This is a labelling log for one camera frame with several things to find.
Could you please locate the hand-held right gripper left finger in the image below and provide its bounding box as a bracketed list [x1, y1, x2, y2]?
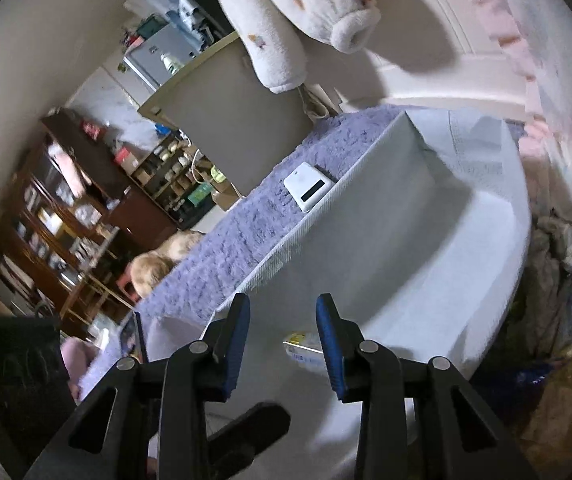
[23, 292, 251, 480]

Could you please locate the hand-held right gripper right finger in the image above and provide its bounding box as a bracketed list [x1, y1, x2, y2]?
[316, 292, 542, 480]

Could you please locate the small yellow white packet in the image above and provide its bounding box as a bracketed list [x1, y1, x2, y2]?
[282, 331, 327, 372]

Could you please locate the white storage box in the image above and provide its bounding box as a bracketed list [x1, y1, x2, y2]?
[213, 109, 534, 480]

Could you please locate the pink cloth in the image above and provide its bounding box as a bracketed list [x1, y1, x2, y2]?
[60, 336, 99, 402]

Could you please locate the smartphone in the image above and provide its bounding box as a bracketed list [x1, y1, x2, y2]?
[118, 311, 147, 362]

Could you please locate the beige plush toy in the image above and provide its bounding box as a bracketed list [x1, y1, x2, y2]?
[130, 229, 207, 302]

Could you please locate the purple fluffy blanket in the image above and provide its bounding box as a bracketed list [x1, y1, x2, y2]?
[78, 104, 527, 403]

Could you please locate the dark wooden display cabinet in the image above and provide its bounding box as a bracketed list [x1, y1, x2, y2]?
[0, 109, 183, 337]

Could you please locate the white power bank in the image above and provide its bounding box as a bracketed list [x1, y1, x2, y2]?
[283, 162, 337, 214]

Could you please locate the open shelf with cups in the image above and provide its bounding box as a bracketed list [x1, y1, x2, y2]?
[130, 132, 209, 203]

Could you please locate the grey crumpled cloth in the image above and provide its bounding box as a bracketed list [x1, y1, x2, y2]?
[525, 212, 572, 358]

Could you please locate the beige cabinet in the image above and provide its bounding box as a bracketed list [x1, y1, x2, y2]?
[137, 31, 319, 197]

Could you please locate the yellow plastic bag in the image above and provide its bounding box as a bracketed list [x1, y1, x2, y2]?
[513, 344, 572, 463]

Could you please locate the grey storage bin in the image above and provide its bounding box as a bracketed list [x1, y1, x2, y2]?
[122, 24, 203, 87]

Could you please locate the white printed fleece garment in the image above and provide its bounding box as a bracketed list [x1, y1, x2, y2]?
[190, 0, 383, 94]

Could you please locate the pink foam wall padding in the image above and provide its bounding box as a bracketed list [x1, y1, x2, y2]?
[453, 0, 559, 161]

